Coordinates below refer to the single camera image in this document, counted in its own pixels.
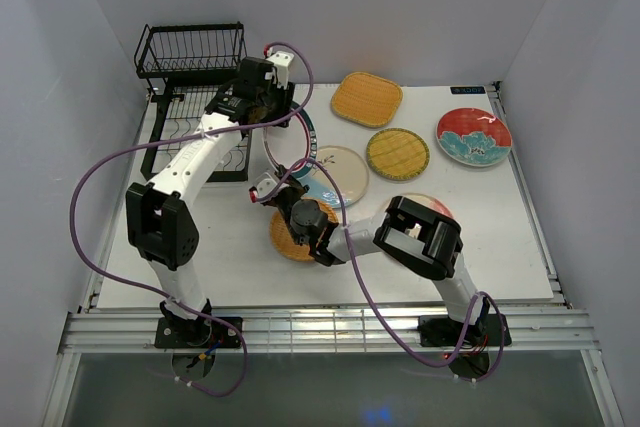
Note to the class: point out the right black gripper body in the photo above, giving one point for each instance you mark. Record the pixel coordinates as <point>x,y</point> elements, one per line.
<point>295,191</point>

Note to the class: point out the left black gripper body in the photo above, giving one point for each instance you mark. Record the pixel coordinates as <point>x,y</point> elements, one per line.
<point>277,103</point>

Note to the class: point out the round orange woven plate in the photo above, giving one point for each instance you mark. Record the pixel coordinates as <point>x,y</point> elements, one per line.
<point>283,243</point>

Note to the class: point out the white plate green maroon rim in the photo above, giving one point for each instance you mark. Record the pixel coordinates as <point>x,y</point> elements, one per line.
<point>285,145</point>

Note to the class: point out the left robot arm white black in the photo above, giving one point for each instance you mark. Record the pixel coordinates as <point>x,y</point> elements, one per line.
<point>159,222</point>

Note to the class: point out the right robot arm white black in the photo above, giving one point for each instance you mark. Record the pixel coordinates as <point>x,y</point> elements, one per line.
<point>421,239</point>

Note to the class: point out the cream blue plate with sprig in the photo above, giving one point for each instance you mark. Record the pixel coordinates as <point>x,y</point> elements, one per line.
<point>348,170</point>

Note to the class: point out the square orange woven plate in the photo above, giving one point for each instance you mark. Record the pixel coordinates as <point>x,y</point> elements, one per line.
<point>366,99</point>

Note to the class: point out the round yellow green woven plate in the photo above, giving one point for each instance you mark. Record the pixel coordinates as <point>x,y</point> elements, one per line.
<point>397,154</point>

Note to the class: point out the cream pink plate with sprig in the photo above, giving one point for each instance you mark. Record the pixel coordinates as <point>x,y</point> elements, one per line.
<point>430,202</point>

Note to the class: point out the red plate blue flower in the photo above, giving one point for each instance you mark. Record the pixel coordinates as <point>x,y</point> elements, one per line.
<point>474,137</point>

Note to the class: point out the blue label sticker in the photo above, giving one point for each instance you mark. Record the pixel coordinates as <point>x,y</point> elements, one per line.
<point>467,90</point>

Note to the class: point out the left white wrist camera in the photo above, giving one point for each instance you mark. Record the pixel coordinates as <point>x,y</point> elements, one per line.
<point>280,67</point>

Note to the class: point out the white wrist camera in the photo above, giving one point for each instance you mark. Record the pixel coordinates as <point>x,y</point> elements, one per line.
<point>264,188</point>
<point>280,67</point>

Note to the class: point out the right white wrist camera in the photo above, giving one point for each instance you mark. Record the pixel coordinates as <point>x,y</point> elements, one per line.
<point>264,188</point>

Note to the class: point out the black wire dish rack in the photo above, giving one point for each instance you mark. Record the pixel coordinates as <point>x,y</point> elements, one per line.
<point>183,66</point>

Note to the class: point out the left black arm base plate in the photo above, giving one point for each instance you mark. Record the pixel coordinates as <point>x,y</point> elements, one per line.
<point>194,334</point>

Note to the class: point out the aluminium front rail frame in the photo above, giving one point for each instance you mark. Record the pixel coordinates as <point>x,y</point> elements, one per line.
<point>289,331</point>

